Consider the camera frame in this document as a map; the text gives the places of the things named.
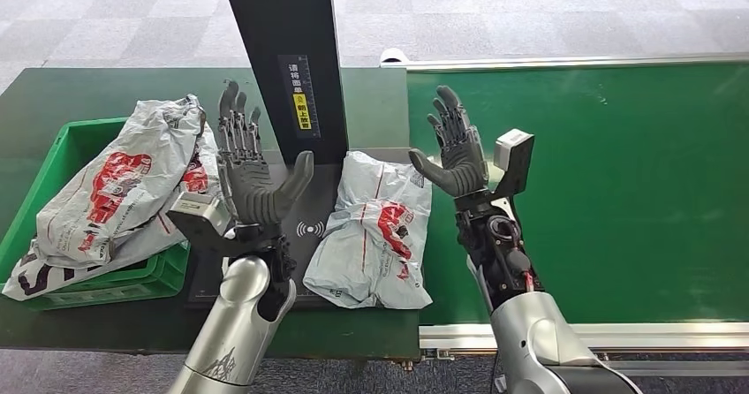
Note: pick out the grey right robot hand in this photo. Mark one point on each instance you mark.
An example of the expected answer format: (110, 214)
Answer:
(462, 163)

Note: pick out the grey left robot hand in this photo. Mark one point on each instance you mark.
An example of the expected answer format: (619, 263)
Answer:
(251, 186)

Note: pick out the grey poly mailer package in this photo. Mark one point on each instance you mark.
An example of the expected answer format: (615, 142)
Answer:
(363, 251)

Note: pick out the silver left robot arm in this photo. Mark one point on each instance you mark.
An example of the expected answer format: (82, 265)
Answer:
(234, 333)

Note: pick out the white conveyor roller cap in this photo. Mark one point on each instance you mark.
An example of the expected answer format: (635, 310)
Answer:
(392, 58)

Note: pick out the black inbound scanner machine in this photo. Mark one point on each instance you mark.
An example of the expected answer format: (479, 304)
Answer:
(281, 28)

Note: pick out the green conveyor belt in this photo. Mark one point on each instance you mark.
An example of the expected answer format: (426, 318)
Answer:
(643, 175)

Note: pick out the grey red-print mailer bag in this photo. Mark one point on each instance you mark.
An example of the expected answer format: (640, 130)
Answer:
(117, 192)

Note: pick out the green plastic crate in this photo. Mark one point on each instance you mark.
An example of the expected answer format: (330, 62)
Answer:
(76, 145)

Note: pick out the dark green table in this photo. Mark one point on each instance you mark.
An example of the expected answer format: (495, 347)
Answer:
(70, 93)

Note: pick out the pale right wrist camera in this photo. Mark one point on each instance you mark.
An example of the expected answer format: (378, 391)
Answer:
(515, 151)

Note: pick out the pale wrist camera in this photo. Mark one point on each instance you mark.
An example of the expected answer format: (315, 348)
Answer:
(199, 210)
(515, 151)

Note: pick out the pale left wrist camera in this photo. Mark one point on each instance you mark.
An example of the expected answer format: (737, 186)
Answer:
(199, 210)

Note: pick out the aluminium conveyor side rail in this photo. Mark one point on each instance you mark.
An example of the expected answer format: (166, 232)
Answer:
(673, 334)
(585, 62)

